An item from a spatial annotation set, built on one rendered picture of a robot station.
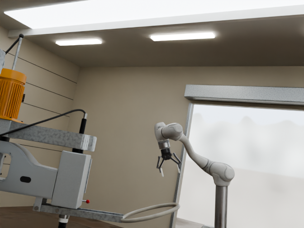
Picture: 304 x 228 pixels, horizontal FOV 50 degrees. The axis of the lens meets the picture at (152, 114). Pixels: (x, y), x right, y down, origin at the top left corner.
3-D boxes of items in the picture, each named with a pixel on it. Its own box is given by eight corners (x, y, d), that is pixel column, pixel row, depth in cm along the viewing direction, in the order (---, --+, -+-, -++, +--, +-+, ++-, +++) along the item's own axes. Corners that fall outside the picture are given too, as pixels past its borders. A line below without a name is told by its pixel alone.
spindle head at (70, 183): (28, 205, 242) (41, 146, 249) (36, 201, 264) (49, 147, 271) (75, 213, 243) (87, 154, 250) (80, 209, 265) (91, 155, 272)
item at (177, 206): (118, 227, 230) (117, 223, 231) (121, 216, 279) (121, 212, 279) (184, 211, 234) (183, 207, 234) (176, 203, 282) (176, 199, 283)
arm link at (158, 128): (154, 143, 261) (163, 140, 250) (149, 125, 263) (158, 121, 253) (165, 141, 267) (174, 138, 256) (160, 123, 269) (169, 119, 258)
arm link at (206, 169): (204, 156, 282) (212, 158, 270) (218, 166, 288) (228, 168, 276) (197, 169, 280) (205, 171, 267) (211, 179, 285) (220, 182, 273)
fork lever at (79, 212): (30, 211, 243) (32, 204, 244) (38, 207, 262) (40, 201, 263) (121, 224, 245) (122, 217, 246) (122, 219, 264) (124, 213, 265)
